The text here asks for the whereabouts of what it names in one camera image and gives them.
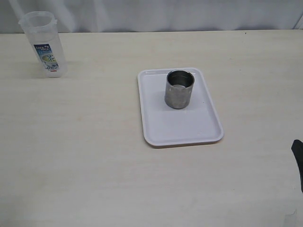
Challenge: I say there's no stainless steel cup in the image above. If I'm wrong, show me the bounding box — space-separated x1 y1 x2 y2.
164 70 195 109

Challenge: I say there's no clear plastic water pitcher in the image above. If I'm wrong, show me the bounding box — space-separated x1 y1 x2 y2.
19 11 67 78

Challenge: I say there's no white rectangular plastic tray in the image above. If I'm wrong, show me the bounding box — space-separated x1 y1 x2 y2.
137 68 224 147

